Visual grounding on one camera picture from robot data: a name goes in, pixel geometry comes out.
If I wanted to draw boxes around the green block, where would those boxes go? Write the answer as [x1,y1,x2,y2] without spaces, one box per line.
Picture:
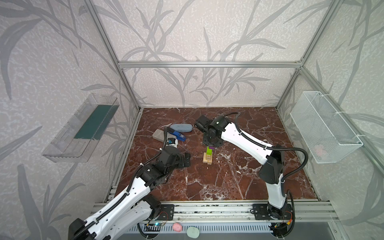
[206,147,213,156]

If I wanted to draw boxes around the wood block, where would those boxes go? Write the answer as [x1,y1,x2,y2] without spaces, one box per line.
[203,160,213,165]
[203,153,212,160]

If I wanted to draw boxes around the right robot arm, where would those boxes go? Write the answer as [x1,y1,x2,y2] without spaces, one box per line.
[195,115,287,220]

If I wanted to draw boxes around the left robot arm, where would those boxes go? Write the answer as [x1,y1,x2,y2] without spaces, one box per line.
[68,146,191,240]

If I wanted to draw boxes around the grey rectangular sponge block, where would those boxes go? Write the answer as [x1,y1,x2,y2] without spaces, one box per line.
[152,129,168,143]

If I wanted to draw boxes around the blue grey oval case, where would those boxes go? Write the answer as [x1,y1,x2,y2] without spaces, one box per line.
[170,124,193,133]

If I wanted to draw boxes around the blue stapler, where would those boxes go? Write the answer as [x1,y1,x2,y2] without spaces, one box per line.
[167,128,186,142]

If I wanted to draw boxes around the left circuit board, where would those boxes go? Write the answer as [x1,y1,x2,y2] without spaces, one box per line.
[145,222,167,232]

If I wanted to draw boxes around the circuit board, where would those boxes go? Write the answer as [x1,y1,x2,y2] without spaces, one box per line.
[145,222,167,232]
[269,222,295,239]

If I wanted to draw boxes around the pink eraser blob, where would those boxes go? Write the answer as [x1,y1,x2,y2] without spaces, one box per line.
[172,223,183,233]

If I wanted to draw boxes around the mint green blob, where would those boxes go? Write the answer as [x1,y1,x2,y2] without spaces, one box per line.
[186,227,200,239]

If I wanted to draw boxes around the pink object in basket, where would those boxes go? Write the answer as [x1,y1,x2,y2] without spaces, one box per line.
[314,145,328,158]

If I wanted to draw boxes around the right circuit board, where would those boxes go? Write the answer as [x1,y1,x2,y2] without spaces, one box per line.
[269,222,295,239]

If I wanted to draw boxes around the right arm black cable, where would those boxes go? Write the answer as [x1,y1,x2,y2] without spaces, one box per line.
[223,111,309,238]

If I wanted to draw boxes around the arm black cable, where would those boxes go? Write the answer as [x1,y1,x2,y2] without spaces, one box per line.
[223,111,309,238]
[71,126,170,240]

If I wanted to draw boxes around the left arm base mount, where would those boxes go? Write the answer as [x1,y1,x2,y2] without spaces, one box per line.
[150,204,175,221]

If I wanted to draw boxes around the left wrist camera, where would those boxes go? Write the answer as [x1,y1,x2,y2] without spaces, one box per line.
[166,138,178,148]

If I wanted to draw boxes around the aluminium front rail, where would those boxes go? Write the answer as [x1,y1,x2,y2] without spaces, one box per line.
[86,201,340,224]

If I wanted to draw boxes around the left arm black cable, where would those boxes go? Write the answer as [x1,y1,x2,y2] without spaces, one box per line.
[71,126,170,240]

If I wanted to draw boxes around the clear plastic wall bin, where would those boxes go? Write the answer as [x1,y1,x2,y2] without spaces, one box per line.
[42,94,120,163]

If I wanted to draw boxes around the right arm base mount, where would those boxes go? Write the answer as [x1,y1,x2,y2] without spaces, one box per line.
[250,204,294,221]

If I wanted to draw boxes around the white wire wall basket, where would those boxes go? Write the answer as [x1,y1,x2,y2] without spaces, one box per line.
[290,91,364,164]

